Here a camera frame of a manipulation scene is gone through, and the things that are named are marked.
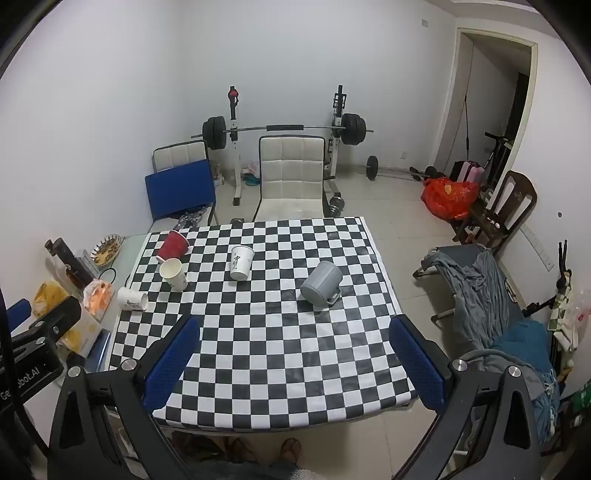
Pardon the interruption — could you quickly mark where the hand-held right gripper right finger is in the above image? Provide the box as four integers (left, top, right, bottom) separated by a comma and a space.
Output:
389, 315, 543, 480

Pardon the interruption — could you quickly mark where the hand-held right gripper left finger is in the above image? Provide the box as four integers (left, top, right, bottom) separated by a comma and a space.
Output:
47, 315, 201, 480

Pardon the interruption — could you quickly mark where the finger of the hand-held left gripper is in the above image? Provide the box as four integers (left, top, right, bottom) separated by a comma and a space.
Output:
7, 296, 82, 344

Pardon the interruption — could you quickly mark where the grey plastic cup with handle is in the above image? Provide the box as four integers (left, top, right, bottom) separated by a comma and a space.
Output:
300, 261, 344, 308

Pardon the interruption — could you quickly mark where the white printed paper cup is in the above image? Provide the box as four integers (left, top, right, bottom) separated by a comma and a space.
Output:
230, 244, 256, 281
117, 286, 149, 312

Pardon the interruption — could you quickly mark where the plain white paper cup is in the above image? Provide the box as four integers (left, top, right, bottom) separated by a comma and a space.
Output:
159, 257, 188, 292

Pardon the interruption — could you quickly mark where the red plastic cup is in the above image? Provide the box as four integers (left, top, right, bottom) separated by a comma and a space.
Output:
156, 229, 191, 264

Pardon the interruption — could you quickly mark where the yellow snack bag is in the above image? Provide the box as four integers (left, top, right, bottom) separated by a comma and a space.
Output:
33, 281, 75, 319

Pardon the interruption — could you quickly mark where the white yellow snack packet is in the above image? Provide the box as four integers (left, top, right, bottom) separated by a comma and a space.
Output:
62, 300, 108, 358

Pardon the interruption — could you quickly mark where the orange snack bag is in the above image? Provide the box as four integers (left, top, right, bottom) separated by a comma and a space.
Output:
83, 278, 115, 319

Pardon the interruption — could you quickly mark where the plate of snacks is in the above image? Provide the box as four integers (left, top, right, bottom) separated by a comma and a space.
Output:
90, 234, 123, 267

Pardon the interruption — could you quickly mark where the grey cloth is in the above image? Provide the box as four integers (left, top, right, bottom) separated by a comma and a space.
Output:
422, 247, 525, 352

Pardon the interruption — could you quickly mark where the black white checkered tablecloth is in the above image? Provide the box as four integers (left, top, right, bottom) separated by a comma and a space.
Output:
107, 216, 419, 432

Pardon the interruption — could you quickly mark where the person's foot in sandal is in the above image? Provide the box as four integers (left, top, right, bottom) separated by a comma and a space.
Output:
226, 438, 257, 464
279, 438, 303, 464

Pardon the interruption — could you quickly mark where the teal knitted blanket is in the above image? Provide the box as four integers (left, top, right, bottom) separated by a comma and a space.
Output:
457, 320, 561, 439

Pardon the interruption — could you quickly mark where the grey folding cot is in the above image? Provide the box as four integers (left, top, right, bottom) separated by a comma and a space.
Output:
412, 244, 527, 352

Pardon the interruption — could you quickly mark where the person's grey clothing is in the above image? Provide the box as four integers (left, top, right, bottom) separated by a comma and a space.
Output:
217, 459, 315, 480

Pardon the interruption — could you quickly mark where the silver metal object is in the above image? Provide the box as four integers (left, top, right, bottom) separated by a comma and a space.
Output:
173, 208, 208, 230

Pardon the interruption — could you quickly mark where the white plastic bag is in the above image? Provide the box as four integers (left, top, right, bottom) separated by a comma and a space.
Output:
549, 277, 591, 352

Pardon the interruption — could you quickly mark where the red plastic bag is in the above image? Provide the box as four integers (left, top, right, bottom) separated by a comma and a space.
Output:
420, 176, 481, 221

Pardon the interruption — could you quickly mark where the black stand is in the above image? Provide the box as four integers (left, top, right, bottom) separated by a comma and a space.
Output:
526, 240, 573, 324

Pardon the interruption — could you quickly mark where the dark wooden chair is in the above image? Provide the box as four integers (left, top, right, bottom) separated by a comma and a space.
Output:
450, 170, 539, 257

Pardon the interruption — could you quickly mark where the black dumbbell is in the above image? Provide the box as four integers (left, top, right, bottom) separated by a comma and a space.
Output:
410, 165, 448, 184

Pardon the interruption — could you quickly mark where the pink suitcase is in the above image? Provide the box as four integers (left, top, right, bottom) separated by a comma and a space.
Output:
450, 160, 485, 183

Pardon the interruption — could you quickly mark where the thin barbell with one plate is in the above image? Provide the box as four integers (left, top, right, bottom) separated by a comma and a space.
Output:
365, 155, 416, 181

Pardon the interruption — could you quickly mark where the white padded chair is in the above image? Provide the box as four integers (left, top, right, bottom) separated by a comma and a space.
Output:
152, 140, 220, 227
253, 135, 326, 220

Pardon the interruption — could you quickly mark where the white barbell rack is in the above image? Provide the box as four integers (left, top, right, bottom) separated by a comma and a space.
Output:
226, 84, 349, 206

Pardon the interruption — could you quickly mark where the black kick scooter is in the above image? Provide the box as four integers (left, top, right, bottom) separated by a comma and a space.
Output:
480, 131, 513, 185

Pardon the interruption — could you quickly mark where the black plate barbell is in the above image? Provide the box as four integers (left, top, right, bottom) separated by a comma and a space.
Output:
191, 113, 375, 151

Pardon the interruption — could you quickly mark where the hanging resistance band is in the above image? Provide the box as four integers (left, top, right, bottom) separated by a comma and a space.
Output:
463, 90, 472, 160

